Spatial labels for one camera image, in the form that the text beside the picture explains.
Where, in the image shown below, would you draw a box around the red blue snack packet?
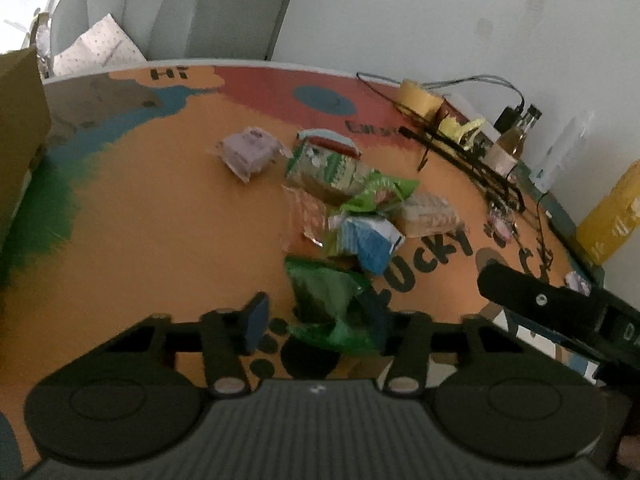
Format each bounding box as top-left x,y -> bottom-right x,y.
296,128 -> 361,158

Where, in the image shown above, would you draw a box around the yellow tape roll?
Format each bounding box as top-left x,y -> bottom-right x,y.
396,79 -> 444,120

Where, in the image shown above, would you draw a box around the yellow plastic bag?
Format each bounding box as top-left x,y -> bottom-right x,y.
438,115 -> 486,150

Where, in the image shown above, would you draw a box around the green white bread packet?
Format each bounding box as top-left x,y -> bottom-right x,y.
285,141 -> 374,205

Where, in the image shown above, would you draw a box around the black charger plug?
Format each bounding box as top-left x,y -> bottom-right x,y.
494,105 -> 523,134

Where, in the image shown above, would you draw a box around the person right hand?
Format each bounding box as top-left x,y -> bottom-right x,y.
617,436 -> 640,471

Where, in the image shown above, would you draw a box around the cardboard box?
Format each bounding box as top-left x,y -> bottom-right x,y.
0,48 -> 51,244

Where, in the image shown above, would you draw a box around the amber glass bottle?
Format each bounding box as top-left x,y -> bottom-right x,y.
484,105 -> 542,178

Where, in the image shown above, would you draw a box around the black wire rack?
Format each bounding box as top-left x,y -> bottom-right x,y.
398,114 -> 557,266

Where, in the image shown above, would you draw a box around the clear wafer biscuit pack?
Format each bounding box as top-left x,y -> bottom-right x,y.
393,193 -> 463,238

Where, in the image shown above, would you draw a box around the dotted white cushion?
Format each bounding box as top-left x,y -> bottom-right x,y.
52,14 -> 146,76

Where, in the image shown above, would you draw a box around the black cable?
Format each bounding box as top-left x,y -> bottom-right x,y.
354,71 -> 526,126

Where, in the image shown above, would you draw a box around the white spray bottle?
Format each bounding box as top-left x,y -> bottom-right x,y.
529,110 -> 594,193

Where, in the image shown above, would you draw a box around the yellow bottle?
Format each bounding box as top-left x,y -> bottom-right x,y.
576,160 -> 640,266

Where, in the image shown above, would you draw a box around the grey armchair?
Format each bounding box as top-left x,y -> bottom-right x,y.
50,0 -> 290,61

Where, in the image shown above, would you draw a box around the pink keychain with keys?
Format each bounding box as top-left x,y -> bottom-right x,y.
487,202 -> 518,244

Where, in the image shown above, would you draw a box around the dark green snack packet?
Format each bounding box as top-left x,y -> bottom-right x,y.
284,256 -> 390,356

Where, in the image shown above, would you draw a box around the light blue snack packet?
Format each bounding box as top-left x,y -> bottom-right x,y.
322,214 -> 405,275

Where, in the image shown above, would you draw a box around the purple mochi packet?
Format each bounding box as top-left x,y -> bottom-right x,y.
217,127 -> 292,183

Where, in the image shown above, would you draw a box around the light green snack packet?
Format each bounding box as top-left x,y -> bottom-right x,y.
340,171 -> 420,214

